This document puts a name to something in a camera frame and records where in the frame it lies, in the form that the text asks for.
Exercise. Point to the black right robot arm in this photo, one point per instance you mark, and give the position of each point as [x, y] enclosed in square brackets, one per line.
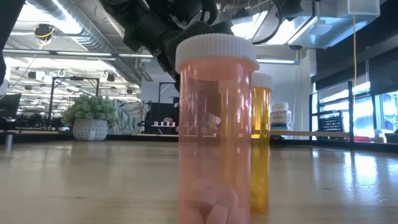
[292, 7]

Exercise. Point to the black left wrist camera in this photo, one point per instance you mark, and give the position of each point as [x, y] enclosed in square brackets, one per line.
[138, 34]

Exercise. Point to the red low object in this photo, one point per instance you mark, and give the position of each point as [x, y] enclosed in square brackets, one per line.
[363, 139]

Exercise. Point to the black metal gantry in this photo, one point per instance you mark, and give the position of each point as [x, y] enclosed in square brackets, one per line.
[74, 78]

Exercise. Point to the blue white patterned cover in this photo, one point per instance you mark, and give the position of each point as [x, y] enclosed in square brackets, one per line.
[130, 116]

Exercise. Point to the ceiling tube light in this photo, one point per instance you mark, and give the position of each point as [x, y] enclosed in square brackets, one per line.
[276, 61]
[93, 53]

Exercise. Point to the large silver ventilation duct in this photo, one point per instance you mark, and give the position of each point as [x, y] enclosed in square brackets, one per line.
[335, 28]

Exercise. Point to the pink pill bottle white cap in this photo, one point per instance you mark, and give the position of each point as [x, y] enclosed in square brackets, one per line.
[214, 124]

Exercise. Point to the green plant in patterned pot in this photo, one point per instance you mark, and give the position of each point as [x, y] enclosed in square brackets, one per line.
[90, 130]

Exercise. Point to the cream small jar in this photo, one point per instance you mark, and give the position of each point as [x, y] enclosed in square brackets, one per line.
[380, 137]

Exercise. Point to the yellow pill bottle white cap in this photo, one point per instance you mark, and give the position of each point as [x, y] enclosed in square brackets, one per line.
[262, 140]

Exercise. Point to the large white medicine bottle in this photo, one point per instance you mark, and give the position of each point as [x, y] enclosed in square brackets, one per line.
[281, 119]

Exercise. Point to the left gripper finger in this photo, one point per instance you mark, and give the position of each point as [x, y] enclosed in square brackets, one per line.
[170, 67]

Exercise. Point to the black perforated crate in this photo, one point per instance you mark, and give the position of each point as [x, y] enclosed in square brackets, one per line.
[331, 124]

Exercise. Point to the black monitor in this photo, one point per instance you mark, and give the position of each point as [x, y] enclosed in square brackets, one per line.
[9, 105]

